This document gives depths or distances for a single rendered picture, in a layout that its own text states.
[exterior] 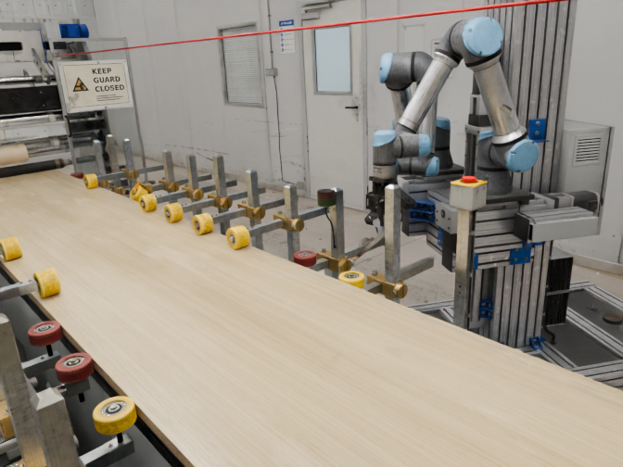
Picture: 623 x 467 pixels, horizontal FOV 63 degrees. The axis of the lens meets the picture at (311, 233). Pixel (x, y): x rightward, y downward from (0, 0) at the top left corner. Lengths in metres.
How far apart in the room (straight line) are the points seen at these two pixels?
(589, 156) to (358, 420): 1.68
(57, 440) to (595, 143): 2.15
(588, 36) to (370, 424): 3.42
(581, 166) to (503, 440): 1.57
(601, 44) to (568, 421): 3.21
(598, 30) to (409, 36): 1.54
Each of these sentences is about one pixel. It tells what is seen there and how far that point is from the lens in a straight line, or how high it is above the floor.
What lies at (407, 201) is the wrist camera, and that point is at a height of 1.10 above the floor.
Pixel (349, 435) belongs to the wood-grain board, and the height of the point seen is 0.90.
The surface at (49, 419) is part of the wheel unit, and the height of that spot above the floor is 1.11.
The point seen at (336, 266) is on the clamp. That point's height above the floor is 0.85.
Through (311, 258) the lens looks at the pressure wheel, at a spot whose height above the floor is 0.90.
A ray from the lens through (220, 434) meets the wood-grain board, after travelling 1.03.
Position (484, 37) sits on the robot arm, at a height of 1.59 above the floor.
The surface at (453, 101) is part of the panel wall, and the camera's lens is 4.56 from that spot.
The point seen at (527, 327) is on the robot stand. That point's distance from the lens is 2.61.
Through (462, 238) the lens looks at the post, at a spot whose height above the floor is 1.06.
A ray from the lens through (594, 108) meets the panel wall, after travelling 4.06.
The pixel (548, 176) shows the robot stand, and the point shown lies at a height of 1.04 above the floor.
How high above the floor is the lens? 1.55
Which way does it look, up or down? 19 degrees down
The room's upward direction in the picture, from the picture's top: 3 degrees counter-clockwise
